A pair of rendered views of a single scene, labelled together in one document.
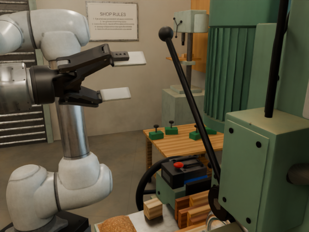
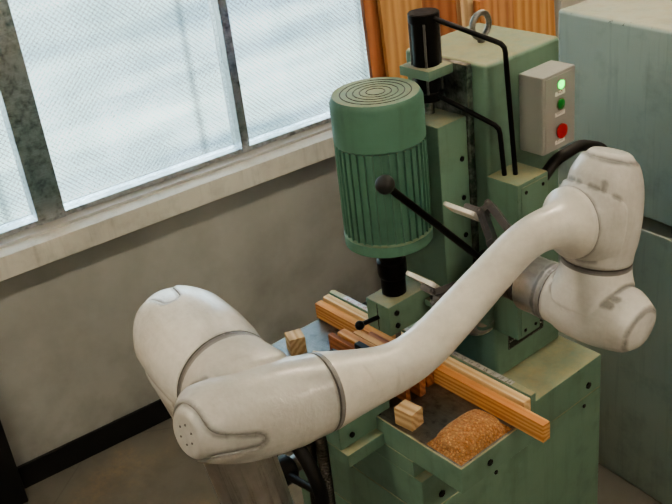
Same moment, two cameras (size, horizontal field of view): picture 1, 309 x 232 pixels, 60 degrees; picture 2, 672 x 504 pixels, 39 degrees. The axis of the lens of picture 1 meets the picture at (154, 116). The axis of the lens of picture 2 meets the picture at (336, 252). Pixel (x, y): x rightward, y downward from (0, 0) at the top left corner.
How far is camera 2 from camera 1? 1.89 m
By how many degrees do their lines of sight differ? 92
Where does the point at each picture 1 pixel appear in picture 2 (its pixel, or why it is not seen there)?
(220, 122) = (427, 233)
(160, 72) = not seen: outside the picture
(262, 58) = (448, 151)
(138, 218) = (426, 433)
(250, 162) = (539, 198)
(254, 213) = not seen: hidden behind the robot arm
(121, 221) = (460, 422)
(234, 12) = (422, 127)
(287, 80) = (495, 150)
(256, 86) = (447, 176)
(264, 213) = not seen: hidden behind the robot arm
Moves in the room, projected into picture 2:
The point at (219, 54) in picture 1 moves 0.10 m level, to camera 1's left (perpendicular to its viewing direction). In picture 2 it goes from (415, 172) to (434, 192)
